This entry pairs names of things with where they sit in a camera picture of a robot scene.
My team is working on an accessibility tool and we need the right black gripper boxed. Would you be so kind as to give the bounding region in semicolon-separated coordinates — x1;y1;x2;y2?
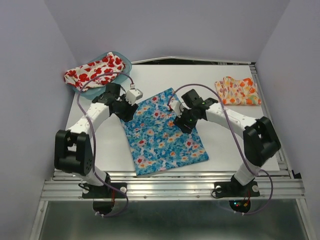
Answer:
172;105;198;135

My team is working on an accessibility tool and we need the blue floral skirt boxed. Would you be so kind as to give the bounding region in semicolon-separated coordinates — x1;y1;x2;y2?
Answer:
121;88;209;176

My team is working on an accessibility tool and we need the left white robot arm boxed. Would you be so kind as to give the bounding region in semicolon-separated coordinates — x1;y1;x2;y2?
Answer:
54;83;143;197

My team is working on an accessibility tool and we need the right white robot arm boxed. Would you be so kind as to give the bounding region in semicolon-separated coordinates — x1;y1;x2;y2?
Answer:
168;89;281;195

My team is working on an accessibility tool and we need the teal plastic bin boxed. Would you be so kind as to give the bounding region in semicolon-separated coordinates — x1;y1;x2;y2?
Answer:
69;51;132;100

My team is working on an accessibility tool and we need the red poppy white skirt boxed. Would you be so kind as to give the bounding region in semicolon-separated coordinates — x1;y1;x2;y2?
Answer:
64;52;127;92

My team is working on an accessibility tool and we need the orange floral folded skirt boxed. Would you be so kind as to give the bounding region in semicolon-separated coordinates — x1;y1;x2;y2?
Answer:
214;76;262;106

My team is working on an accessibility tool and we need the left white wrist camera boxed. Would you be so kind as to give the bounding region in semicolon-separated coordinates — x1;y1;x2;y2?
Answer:
125;88;143;106

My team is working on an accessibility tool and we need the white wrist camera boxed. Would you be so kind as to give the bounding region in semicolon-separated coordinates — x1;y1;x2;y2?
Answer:
168;100;185;118
125;88;143;106

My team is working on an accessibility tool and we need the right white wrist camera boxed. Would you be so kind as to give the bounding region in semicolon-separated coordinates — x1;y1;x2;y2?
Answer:
168;100;185;118

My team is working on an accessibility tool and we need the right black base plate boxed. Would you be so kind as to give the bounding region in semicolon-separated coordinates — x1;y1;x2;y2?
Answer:
211;181;260;199

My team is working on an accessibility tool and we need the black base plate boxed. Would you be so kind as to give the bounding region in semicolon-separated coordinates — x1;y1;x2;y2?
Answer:
211;181;260;199
78;183;125;199

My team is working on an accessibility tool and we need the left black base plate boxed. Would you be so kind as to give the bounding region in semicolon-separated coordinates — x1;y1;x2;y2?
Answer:
78;183;125;199

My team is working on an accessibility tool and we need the aluminium front rail frame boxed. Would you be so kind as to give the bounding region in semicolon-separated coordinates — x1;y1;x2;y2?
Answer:
30;170;317;240

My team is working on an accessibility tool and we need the aluminium right side rail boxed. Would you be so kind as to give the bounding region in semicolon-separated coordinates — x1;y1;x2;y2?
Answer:
249;62;302;180

